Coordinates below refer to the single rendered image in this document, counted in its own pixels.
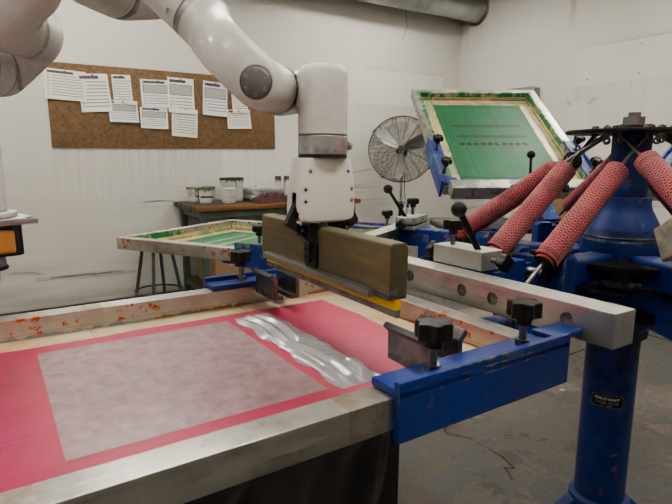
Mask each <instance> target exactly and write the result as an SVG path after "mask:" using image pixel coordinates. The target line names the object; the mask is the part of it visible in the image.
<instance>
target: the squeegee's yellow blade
mask: <svg viewBox="0 0 672 504"><path fill-rule="evenodd" d="M267 261H270V262H272V263H275V264H277V265H280V266H283V267H285V268H288V269H290V270H293V271H295V272H298V273H300V274H303V275H305V276H308V277H310V278H313V279H315V280H318V281H320V282H323V283H325V284H328V285H330V286H333V287H336V288H338V289H341V290H343V291H346V292H348V293H351V294H353V295H356V296H358V297H361V298H363V299H366V300H368V301H371V302H373V303H376V304H378V305H381V306H384V307H386V308H389V309H391V310H394V311H398V310H401V299H398V300H393V301H387V300H384V299H381V298H379V297H376V296H375V297H369V298H367V297H364V296H362V295H359V294H357V293H354V292H352V291H349V290H346V289H344V288H341V287H339V286H336V285H334V284H331V283H328V282H326V281H323V280H321V279H318V278H316V277H313V276H310V275H308V274H305V273H303V272H300V271H298V270H295V269H293V268H290V267H287V266H285V265H282V264H280V263H277V262H275V261H272V260H269V259H267Z"/></svg>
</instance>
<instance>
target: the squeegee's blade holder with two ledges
mask: <svg viewBox="0 0 672 504"><path fill-rule="evenodd" d="M263 257H264V258H267V259H269V260H272V261H275V262H277V263H280V264H282V265H285V266H287V267H290V268H293V269H295V270H298V271H300V272H303V273H305V274H308V275H310V276H313V277H316V278H318V279H321V280H323V281H326V282H328V283H331V284H334V285H336V286H339V287H341V288H344V289H346V290H349V291H352V292H354V293H357V294H359V295H362V296H364V297H367V298H369V297H375V289H373V288H371V287H368V286H365V285H362V284H360V283H357V282H354V281H351V280H348V279H346V278H343V277H340V276H337V275H335V274H332V273H329V272H326V271H324V270H321V269H318V268H316V269H313V268H311V267H308V266H306V265H305V264H304V263H301V262H299V261H296V260H293V259H290V258H287V257H285V256H282V255H279V254H276V253H274V252H271V251H263Z"/></svg>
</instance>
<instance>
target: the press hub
mask: <svg viewBox="0 0 672 504"><path fill-rule="evenodd" d="M645 118H646V116H641V112H630V113H628V117H623V124H620V125H614V126H612V128H611V126H609V125H606V126H604V127H603V128H599V126H592V129H581V130H570V131H566V132H565V135H571V136H592V134H598V135H599V136H602V135H603V133H610V136H612V146H611V157H610V162H612V161H616V162H620V163H621V162H622V161H623V160H624V158H625V157H626V156H627V155H628V153H629V152H630V151H631V150H632V148H631V147H630V146H629V145H628V144H627V142H626V141H625V140H624V139H623V142H622V143H620V144H619V143H618V141H617V139H618V137H619V135H617V133H624V135H625V136H626V137H627V138H628V139H629V140H630V141H631V142H632V143H633V144H634V145H636V143H637V142H638V141H639V140H640V138H641V137H642V136H643V135H644V132H651V134H649V142H648V143H644V141H643V142H642V143H641V144H640V146H639V147H638V149H639V150H640V152H641V153H643V152H645V151H648V150H652V145H653V135H654V134H658V132H665V133H666V134H668V133H672V125H671V126H670V127H667V125H664V124H660V125H658V127H656V125H653V124H645ZM638 156H639V155H638V154H637V153H636V152H634V153H633V154H632V156H631V157H630V158H629V159H628V161H627V162H626V163H625V164H624V165H625V166H626V167H627V169H628V170H629V175H628V177H627V178H626V180H625V181H624V182H623V183H622V185H621V186H620V187H619V189H618V190H617V191H616V192H615V194H614V195H613V196H612V197H611V199H610V200H609V201H608V203H607V204H606V205H605V206H604V208H603V209H602V210H601V211H600V213H599V214H598V215H597V217H596V218H595V219H594V220H593V222H592V223H591V224H590V225H589V227H588V228H587V229H586V231H585V232H584V233H583V234H582V236H581V237H580V240H579V244H578V243H575V245H579V247H580V252H576V251H569V252H568V253H571V254H577V253H583V252H589V251H592V252H597V253H604V254H610V255H612V259H610V260H605V261H599V262H594V263H588V264H587V270H593V271H601V272H609V273H611V276H610V278H609V279H604V280H600V281H596V284H597V285H599V286H600V287H599V286H589V285H577V292H574V294H577V293H581V292H585V291H587V292H591V293H595V294H600V295H605V296H608V303H613V304H617V305H621V306H626V307H630V308H634V309H636V313H635V323H634V333H633V342H632V343H631V344H629V345H626V346H623V347H620V348H617V349H614V350H611V349H608V348H604V347H601V346H598V345H595V344H591V343H588V342H586V348H585V360H584V371H583V383H582V394H581V406H580V418H579V429H578V441H577V453H576V464H575V476H574V479H572V480H571V481H570V483H569V487H568V493H569V494H570V495H571V497H572V498H573V499H574V500H575V502H576V504H630V499H629V496H628V494H627V493H626V492H625V490H626V481H627V471H628V462H629V452H630V443H631V433H632V424H633V414H634V404H635V395H636V385H637V376H638V366H639V357H640V347H641V341H644V340H646V339H647V338H648V334H649V331H650V330H649V329H647V328H645V327H643V326H641V325H654V322H655V316H654V315H652V314H649V313H647V312H645V311H643V310H641V309H638V308H636V307H634V306H632V305H630V304H628V297H629V295H627V294H624V293H622V292H620V291H618V290H637V289H640V288H641V284H639V283H637V282H634V281H632V280H631V279H630V277H631V275H649V276H659V275H660V269H657V268H654V267H650V266H647V265H644V264H641V263H638V262H635V261H632V258H633V257H634V256H657V257H661V256H660V252H659V248H658V245H657V241H656V237H655V234H654V229H655V228H657V227H658V226H660V223H659V221H658V219H657V217H656V215H655V213H654V211H653V208H652V197H647V194H648V184H649V183H648V182H647V181H646V180H645V179H644V178H643V176H642V175H641V174H640V173H639V172H638V171H637V170H636V168H635V167H634V161H635V159H636V158H637V157H638ZM639 324H640V325H639Z"/></svg>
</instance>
